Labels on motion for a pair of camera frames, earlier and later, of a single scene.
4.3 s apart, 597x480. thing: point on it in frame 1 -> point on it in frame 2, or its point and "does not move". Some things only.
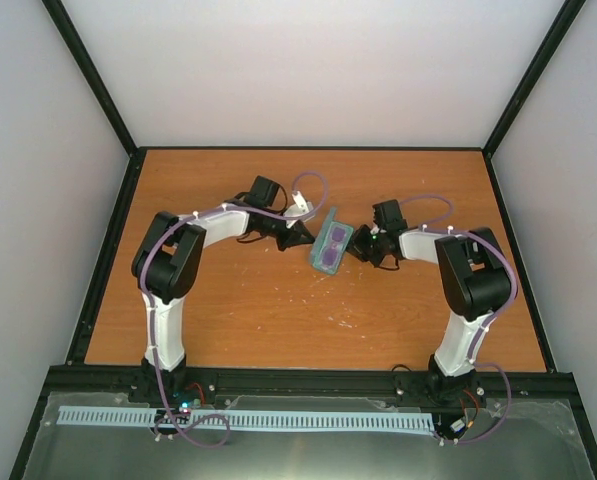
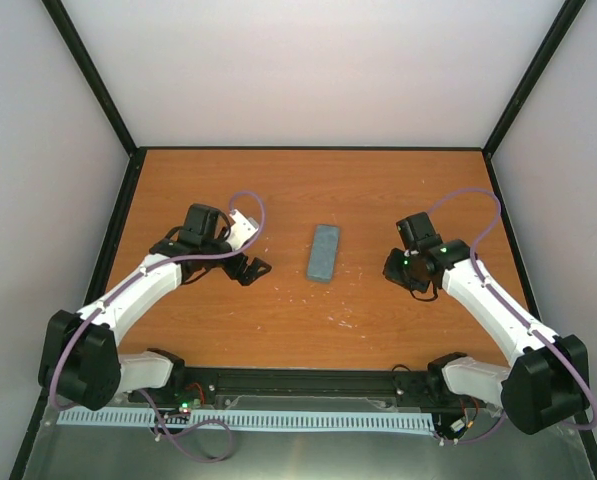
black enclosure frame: x=552 y=41 does not move
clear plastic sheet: x=472 y=440 does not move
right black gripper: x=357 y=247 -> x=391 y=273
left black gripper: x=294 y=238 -> x=248 y=275
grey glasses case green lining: x=321 y=238 -> x=323 y=252
